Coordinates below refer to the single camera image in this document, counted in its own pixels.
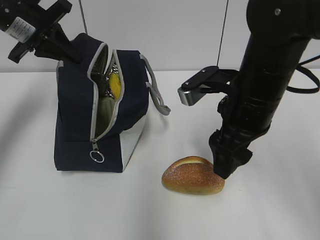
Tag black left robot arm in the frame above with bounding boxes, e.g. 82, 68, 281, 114
0, 0, 82, 64

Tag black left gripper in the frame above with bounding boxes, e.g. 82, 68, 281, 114
0, 0, 82, 64

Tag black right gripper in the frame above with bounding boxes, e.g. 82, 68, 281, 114
209, 95, 280, 180

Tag navy blue lunch bag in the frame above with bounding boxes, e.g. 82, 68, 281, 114
54, 33, 171, 173

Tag yellow banana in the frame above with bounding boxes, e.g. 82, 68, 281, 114
109, 73, 122, 100

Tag black cable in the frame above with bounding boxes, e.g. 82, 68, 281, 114
286, 56, 320, 95

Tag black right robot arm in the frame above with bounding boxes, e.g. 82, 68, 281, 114
209, 0, 320, 179

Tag brown bread roll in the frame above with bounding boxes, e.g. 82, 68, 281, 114
161, 156, 225, 195

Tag green lid glass container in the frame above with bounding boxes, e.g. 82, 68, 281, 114
95, 97, 116, 138

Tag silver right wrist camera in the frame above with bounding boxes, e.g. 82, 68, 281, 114
177, 66, 239, 106

